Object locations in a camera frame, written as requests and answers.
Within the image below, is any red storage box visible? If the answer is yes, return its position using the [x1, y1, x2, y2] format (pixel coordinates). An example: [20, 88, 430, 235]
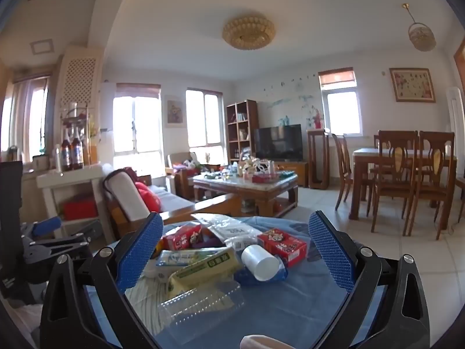
[62, 198, 99, 220]

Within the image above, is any wooden coffee table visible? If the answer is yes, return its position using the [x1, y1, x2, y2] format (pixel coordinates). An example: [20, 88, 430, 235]
[192, 172, 298, 219]

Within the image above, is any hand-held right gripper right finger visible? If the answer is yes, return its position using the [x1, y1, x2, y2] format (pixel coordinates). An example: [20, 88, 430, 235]
[308, 210, 431, 349]

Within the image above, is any wooden bookshelf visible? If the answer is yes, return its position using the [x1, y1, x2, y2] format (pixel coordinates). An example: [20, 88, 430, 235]
[226, 99, 259, 164]

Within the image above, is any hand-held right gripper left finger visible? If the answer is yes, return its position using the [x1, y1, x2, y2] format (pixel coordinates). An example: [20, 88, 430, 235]
[39, 211, 164, 349]

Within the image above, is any sofa with red cushion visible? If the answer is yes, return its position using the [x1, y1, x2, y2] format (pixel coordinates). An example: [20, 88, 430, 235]
[103, 169, 240, 241]

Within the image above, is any red cartoon snack box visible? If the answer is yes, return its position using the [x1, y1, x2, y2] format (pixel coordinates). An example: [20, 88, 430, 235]
[257, 228, 309, 268]
[162, 223, 204, 251]

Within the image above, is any purple spray bottle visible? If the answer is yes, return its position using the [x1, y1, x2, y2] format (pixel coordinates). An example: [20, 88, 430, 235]
[201, 233, 226, 248]

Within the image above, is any small framed wall picture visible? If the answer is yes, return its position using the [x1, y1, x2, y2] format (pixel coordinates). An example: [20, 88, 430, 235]
[165, 95, 184, 128]

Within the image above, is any wooden armchair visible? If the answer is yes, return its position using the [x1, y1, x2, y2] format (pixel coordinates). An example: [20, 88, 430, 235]
[166, 152, 204, 199]

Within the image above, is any tall wooden side stand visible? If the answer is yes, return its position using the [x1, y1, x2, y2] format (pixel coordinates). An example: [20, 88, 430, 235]
[307, 129, 331, 190]

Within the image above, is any wooden dining table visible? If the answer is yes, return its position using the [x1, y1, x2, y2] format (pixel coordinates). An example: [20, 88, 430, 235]
[350, 147, 457, 241]

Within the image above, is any white standing air conditioner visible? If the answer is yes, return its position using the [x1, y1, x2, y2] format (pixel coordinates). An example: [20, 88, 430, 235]
[446, 86, 465, 153]

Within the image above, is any large framed wall picture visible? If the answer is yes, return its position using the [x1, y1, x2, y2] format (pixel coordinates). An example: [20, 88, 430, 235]
[389, 67, 437, 103]

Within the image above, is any white counter cabinet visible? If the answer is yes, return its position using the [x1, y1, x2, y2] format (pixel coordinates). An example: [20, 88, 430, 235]
[36, 163, 110, 241]

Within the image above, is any hanging pendant lamp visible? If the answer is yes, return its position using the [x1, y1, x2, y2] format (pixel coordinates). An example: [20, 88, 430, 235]
[401, 3, 437, 51]

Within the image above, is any tall window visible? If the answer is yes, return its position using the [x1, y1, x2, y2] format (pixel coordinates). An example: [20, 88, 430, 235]
[185, 88, 223, 146]

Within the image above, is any clear plastic container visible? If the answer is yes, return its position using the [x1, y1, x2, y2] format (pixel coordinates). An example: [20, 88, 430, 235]
[158, 280, 248, 340]

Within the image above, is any window with red blind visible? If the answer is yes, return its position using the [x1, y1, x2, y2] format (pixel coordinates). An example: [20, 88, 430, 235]
[318, 67, 363, 136]

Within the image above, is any red cushion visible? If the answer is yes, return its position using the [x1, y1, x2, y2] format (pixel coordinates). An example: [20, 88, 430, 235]
[136, 182, 161, 213]

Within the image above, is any white green milk carton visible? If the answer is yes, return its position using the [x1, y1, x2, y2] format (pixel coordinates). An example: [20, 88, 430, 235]
[156, 249, 219, 277]

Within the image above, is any round beaded ceiling lamp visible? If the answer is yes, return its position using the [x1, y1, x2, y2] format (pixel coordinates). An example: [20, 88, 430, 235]
[222, 15, 276, 49]

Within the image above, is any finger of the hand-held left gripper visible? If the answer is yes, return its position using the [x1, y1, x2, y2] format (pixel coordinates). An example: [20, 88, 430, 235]
[36, 231, 93, 251]
[22, 216, 62, 242]

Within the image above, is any large balcony window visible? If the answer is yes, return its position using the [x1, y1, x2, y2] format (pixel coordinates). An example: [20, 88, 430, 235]
[112, 83, 162, 175]

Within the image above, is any white lattice cover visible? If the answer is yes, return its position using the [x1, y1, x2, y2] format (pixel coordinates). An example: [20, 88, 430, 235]
[58, 47, 104, 110]

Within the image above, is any wooden television stand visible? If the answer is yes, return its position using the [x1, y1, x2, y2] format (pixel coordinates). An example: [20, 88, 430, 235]
[271, 160, 309, 188]

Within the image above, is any silver foil bag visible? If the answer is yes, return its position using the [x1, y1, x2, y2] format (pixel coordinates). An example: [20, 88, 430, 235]
[191, 213, 264, 251]

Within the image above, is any black flat television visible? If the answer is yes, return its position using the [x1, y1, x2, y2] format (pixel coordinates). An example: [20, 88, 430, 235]
[254, 124, 303, 161]

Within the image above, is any wooden dining chair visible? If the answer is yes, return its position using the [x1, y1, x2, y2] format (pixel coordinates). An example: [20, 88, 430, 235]
[332, 133, 355, 211]
[371, 130, 418, 235]
[407, 131, 455, 241]

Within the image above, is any white plastic cup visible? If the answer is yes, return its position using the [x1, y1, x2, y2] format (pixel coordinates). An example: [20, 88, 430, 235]
[241, 243, 280, 282]

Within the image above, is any green carton box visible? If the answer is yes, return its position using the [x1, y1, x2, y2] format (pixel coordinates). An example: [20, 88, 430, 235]
[168, 246, 242, 300]

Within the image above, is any blue patterned tablecloth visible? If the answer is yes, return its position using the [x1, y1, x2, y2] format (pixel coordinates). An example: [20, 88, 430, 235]
[83, 215, 387, 349]

